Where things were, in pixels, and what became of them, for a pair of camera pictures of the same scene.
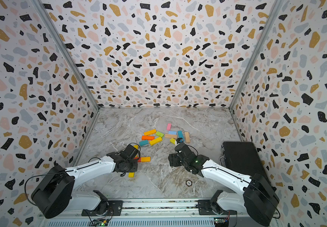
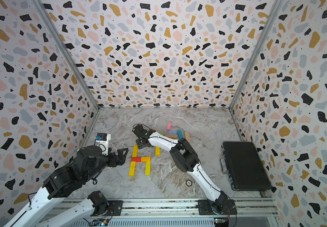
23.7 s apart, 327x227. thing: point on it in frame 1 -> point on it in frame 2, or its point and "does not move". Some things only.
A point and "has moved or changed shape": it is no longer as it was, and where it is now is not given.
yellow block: [156, 141] has moved or changed shape
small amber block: [145, 159] does not move
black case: [242, 157] does not move
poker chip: [189, 183] does not move
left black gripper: [135, 161] -> [115, 161]
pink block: [168, 126] does not move
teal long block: [180, 134] does not move
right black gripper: [172, 160] -> [138, 142]
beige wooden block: [187, 137] does not move
